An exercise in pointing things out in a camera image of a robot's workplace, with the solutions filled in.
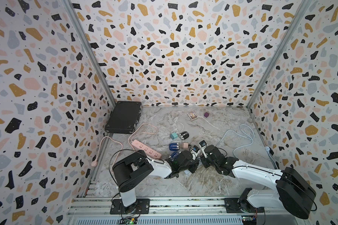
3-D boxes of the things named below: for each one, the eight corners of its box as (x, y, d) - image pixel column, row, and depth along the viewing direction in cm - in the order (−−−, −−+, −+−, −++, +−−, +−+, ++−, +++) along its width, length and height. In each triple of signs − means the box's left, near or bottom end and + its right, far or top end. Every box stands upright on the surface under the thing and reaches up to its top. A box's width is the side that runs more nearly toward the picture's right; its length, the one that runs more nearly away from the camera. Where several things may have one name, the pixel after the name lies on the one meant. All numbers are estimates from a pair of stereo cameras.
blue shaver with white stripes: (169, 150, 97) (169, 148, 95) (169, 144, 100) (169, 142, 98) (179, 150, 97) (179, 148, 95) (179, 144, 100) (179, 142, 98)
